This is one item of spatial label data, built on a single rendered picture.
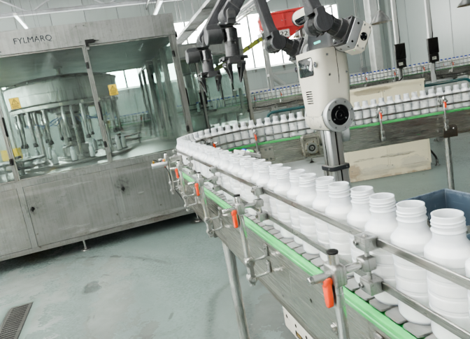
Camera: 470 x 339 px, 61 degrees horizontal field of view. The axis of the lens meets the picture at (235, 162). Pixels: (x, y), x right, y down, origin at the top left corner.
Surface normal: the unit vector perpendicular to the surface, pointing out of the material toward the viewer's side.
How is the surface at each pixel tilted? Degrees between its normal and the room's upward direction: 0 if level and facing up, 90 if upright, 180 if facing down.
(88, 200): 90
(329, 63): 90
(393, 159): 90
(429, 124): 90
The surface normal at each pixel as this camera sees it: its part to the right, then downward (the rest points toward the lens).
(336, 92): 0.32, 0.28
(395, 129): 0.00, 0.16
